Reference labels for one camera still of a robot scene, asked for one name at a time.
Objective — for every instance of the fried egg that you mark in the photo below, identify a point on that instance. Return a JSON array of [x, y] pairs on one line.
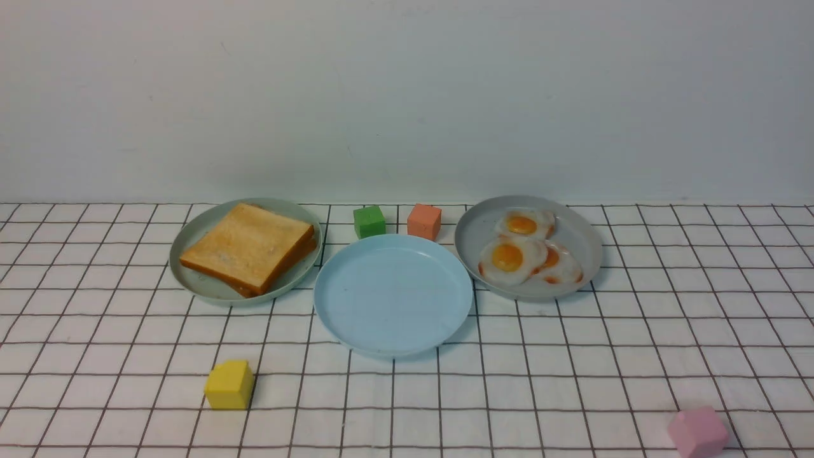
[[511, 261], [560, 267], [525, 222]]

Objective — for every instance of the toast slice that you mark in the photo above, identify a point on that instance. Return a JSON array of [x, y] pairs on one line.
[[301, 253], [247, 246]]

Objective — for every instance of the orange cube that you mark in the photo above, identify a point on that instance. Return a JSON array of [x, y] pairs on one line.
[[424, 221]]

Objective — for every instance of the green cube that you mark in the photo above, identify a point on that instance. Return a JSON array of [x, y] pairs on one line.
[[369, 222]]

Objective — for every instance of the light blue plate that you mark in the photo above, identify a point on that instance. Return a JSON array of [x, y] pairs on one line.
[[393, 295]]

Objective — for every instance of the grey plate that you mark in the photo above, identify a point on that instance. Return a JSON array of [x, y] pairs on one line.
[[477, 227]]

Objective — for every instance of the pale green plate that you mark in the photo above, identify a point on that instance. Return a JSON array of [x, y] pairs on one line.
[[216, 292]]

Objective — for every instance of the yellow block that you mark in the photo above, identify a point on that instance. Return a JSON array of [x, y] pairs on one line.
[[230, 385]]

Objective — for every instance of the pink block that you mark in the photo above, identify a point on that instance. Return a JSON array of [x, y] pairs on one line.
[[699, 432]]

